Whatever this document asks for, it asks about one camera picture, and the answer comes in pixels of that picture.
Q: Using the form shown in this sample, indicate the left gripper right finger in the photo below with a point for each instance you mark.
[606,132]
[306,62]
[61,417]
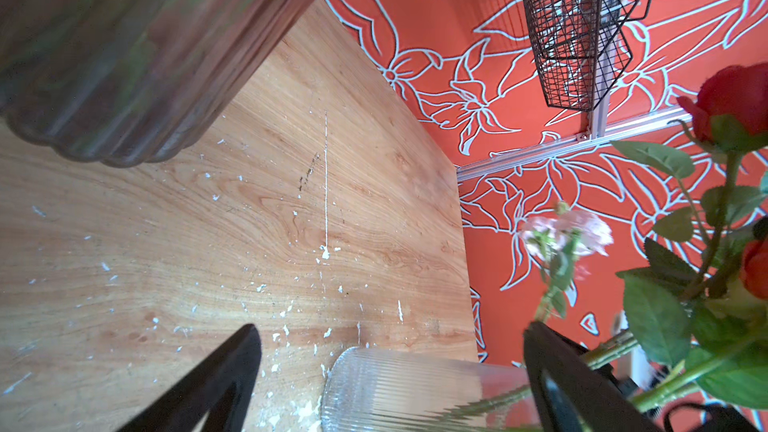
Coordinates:
[568,395]

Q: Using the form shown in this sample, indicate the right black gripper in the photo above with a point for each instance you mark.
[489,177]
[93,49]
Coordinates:
[718,418]

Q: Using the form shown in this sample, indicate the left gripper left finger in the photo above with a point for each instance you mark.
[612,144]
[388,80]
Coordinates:
[215,394]

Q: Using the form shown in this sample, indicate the orange flower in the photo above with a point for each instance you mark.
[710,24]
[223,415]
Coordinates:
[703,325]

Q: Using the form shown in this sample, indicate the clear glass vase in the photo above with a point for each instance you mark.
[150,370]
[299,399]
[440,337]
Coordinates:
[371,389]

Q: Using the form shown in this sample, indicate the small pink flower bunch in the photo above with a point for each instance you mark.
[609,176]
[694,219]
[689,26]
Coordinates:
[558,243]

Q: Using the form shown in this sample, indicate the dark smoked glass vase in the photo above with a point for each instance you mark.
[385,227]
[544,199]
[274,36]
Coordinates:
[123,82]

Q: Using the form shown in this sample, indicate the red rose stem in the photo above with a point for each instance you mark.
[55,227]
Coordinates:
[728,122]
[754,269]

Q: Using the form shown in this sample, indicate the black wire wall basket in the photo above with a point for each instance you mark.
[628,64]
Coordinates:
[579,48]

